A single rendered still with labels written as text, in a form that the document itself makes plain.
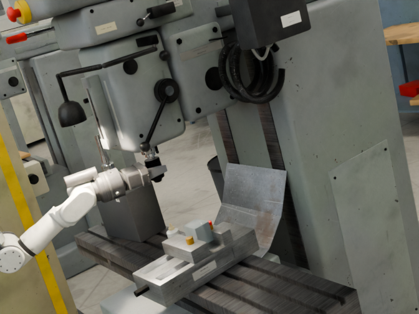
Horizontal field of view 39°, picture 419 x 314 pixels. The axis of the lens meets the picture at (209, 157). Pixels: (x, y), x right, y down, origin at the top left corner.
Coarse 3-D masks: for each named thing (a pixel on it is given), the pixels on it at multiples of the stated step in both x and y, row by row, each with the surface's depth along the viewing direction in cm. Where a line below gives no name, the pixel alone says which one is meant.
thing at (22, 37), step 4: (48, 28) 167; (52, 28) 168; (32, 32) 165; (36, 32) 165; (40, 32) 166; (44, 32) 167; (12, 36) 162; (16, 36) 162; (20, 36) 162; (24, 36) 163; (28, 36) 164; (32, 36) 165; (8, 40) 161; (12, 40) 161; (16, 40) 162; (20, 40) 163; (24, 40) 164
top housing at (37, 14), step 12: (12, 0) 159; (24, 0) 152; (36, 0) 146; (48, 0) 144; (60, 0) 146; (72, 0) 147; (84, 0) 149; (96, 0) 151; (108, 0) 155; (36, 12) 149; (48, 12) 145; (60, 12) 147; (24, 24) 164
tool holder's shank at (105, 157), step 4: (96, 136) 211; (96, 140) 211; (100, 144) 211; (100, 148) 212; (100, 152) 212; (104, 152) 212; (104, 156) 212; (104, 160) 213; (108, 160) 213; (104, 164) 214
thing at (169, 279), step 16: (224, 224) 184; (224, 240) 168; (240, 240) 172; (256, 240) 176; (208, 256) 165; (224, 256) 169; (240, 256) 172; (144, 272) 166; (160, 272) 163; (176, 272) 161; (192, 272) 163; (208, 272) 166; (160, 288) 156; (176, 288) 160; (192, 288) 162; (160, 304) 160
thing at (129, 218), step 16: (128, 192) 203; (144, 192) 206; (112, 208) 211; (128, 208) 203; (144, 208) 207; (112, 224) 216; (128, 224) 207; (144, 224) 207; (160, 224) 211; (144, 240) 207
